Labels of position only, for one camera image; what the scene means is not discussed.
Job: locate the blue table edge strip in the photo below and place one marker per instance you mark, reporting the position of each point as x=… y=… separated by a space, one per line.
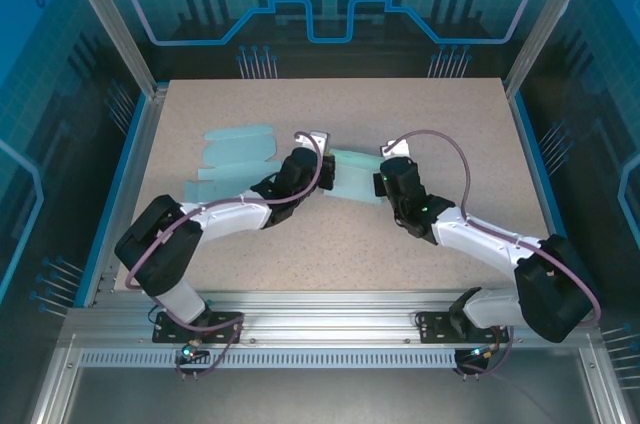
x=117 y=184

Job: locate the aluminium frame post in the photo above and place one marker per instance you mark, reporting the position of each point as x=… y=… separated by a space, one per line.
x=548 y=19
x=114 y=19

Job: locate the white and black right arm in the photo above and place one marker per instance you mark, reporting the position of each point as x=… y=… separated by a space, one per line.
x=480 y=234

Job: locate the aluminium frame rail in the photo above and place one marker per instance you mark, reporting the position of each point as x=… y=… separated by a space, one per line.
x=325 y=316

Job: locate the light blue paper box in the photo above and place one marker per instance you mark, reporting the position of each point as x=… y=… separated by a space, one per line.
x=235 y=149
x=355 y=179

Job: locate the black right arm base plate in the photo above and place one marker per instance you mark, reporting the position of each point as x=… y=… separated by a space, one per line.
x=430 y=326

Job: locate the aluminium side rail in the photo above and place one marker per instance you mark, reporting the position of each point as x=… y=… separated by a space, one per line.
x=144 y=144

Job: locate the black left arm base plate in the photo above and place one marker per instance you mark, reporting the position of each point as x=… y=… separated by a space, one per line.
x=161 y=329

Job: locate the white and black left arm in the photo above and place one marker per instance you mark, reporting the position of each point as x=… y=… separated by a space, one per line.
x=230 y=214

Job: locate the small connector with green light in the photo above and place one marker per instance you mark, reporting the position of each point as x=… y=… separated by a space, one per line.
x=480 y=353
x=189 y=351

